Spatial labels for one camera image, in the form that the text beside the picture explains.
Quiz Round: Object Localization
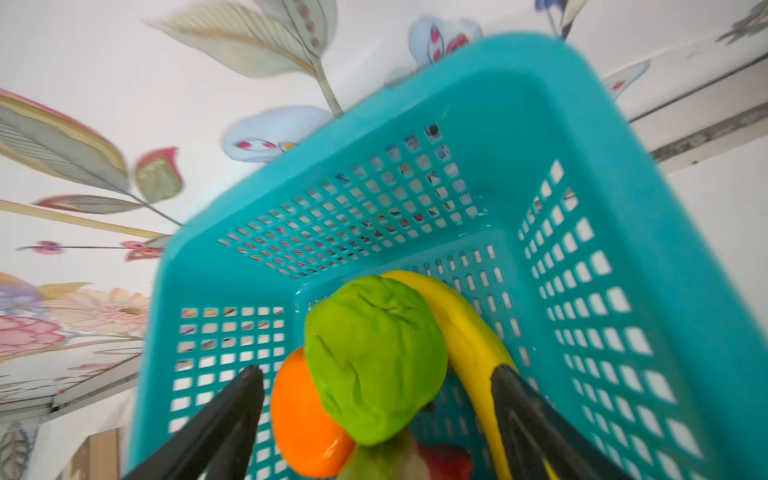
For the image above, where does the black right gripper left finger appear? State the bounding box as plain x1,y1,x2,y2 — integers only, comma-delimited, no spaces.
125,365,265,480

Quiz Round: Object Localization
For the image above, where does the aluminium corner post right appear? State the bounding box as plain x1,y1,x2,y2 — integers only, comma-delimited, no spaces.
631,56,767,175

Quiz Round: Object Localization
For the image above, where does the aluminium corner post left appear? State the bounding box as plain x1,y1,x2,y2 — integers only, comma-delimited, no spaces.
1,355,142,424

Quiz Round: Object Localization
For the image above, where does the yellow banana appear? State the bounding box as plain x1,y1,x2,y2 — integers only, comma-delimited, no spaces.
383,271,522,479

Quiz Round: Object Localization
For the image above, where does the aluminium corner post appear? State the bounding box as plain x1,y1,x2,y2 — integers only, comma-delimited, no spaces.
631,56,767,175
1,355,142,424

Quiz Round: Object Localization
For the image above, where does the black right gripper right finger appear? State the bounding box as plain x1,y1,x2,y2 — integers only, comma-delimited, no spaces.
491,365,629,479

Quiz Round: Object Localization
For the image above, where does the green round fruit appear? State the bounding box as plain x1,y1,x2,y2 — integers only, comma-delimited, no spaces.
304,276,448,446

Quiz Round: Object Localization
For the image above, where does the wooden chess board box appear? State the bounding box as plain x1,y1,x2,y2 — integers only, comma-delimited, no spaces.
56,429,120,480

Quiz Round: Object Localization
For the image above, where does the red dragon fruit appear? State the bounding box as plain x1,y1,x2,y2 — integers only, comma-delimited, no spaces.
335,428,475,480

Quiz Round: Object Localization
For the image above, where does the teal plastic basket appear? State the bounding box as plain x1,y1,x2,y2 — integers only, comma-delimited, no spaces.
127,34,767,479

